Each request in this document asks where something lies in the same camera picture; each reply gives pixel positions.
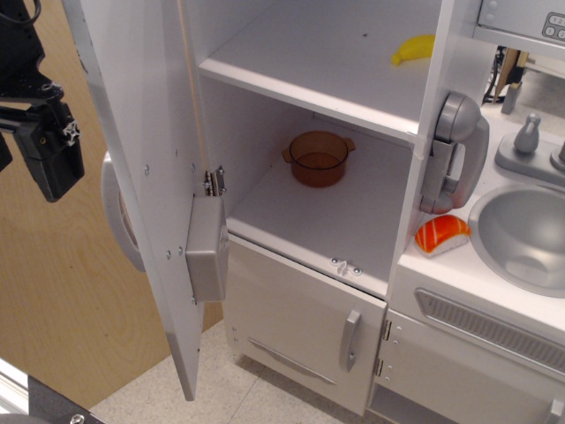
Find grey door inner box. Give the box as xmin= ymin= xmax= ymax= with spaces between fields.
xmin=185 ymin=196 xmax=230 ymax=303

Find grey toy sink basin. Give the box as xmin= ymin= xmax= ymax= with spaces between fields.
xmin=468 ymin=185 xmax=564 ymax=299

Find white oven door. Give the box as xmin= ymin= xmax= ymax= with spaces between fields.
xmin=372 ymin=311 xmax=564 ymax=423

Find grey toy microwave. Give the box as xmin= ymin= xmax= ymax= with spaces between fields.
xmin=473 ymin=0 xmax=564 ymax=60

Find grey vent panel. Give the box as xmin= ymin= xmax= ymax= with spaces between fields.
xmin=414 ymin=288 xmax=564 ymax=375

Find white toy fridge cabinet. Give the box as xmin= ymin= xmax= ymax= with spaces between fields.
xmin=181 ymin=1 xmax=493 ymax=299

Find white magnetic door latch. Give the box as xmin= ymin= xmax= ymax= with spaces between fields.
xmin=330 ymin=258 xmax=363 ymax=276

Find grey freezer door handle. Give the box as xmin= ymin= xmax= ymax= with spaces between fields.
xmin=339 ymin=310 xmax=361 ymax=373

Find salmon sushi toy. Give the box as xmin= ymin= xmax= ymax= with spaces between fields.
xmin=414 ymin=215 xmax=471 ymax=257

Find white round door handle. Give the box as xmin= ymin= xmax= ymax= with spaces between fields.
xmin=101 ymin=151 xmax=146 ymax=273

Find grey toy faucet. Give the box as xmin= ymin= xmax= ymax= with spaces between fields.
xmin=495 ymin=113 xmax=564 ymax=187

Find grey toy telephone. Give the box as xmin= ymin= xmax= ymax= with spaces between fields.
xmin=419 ymin=92 xmax=489 ymax=215

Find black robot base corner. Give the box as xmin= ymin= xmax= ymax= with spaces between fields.
xmin=1 ymin=360 xmax=103 ymax=424

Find metal door hinge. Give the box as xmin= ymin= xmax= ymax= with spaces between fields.
xmin=203 ymin=166 xmax=227 ymax=197

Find orange translucent toy pot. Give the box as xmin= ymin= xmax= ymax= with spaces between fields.
xmin=282 ymin=131 xmax=356 ymax=188

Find wooden sticks in background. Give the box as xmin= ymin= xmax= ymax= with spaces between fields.
xmin=493 ymin=48 xmax=530 ymax=115

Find white fridge door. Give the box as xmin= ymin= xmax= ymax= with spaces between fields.
xmin=64 ymin=1 xmax=208 ymax=401

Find white freezer drawer door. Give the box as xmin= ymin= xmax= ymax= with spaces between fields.
xmin=222 ymin=237 xmax=386 ymax=415

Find yellow toy banana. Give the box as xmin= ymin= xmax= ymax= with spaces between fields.
xmin=391 ymin=34 xmax=435 ymax=66

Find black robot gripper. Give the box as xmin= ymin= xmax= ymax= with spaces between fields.
xmin=0 ymin=1 xmax=85 ymax=202

